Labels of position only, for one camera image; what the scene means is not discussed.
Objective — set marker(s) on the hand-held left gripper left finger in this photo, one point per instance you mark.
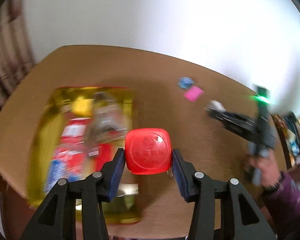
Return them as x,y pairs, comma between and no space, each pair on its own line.
115,175

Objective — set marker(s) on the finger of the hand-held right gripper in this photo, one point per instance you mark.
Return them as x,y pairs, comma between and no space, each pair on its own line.
236,122

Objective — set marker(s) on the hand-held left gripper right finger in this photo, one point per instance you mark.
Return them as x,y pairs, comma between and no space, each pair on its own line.
181,178

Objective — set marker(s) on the red square tape measure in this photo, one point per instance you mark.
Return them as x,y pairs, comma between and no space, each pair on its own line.
147,150

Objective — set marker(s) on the yellow wooden block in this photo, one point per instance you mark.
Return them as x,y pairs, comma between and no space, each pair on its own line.
83,107

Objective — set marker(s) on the gold tin tray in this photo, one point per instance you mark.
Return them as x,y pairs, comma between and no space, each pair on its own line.
46,115

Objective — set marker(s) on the person's right forearm purple sleeve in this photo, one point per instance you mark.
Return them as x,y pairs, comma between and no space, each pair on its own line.
290,205

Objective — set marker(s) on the person's right hand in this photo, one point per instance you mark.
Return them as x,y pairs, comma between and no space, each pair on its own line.
271,168

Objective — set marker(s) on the colourful printed cloth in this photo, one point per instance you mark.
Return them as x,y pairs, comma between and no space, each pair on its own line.
293,140

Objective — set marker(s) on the magenta wooden block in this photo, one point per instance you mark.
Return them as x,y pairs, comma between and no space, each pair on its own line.
193,93

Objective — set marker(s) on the red white blue packet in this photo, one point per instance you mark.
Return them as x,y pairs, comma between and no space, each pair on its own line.
63,170

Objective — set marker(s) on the small orange red box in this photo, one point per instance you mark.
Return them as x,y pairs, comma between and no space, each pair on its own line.
75,129

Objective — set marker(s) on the beige striped curtain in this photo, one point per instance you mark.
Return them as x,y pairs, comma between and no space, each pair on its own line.
8,55

